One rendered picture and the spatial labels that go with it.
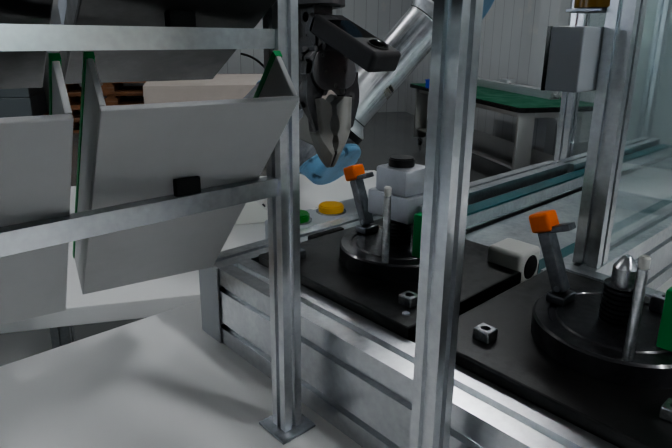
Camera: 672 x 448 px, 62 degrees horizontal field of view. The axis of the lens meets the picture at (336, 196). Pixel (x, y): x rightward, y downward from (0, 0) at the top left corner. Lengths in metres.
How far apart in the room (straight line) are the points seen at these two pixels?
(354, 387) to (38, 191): 0.32
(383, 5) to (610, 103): 8.80
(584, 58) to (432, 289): 0.38
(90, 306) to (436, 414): 0.58
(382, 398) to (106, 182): 0.29
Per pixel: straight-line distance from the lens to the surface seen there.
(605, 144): 0.71
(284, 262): 0.49
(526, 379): 0.49
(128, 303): 0.87
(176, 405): 0.64
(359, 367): 0.53
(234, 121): 0.39
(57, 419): 0.66
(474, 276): 0.65
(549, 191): 1.18
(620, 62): 0.70
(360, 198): 0.70
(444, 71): 0.34
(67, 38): 0.39
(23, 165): 0.35
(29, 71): 0.47
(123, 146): 0.38
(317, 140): 0.70
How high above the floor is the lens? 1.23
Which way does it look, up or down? 16 degrees down
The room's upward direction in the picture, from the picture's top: 1 degrees clockwise
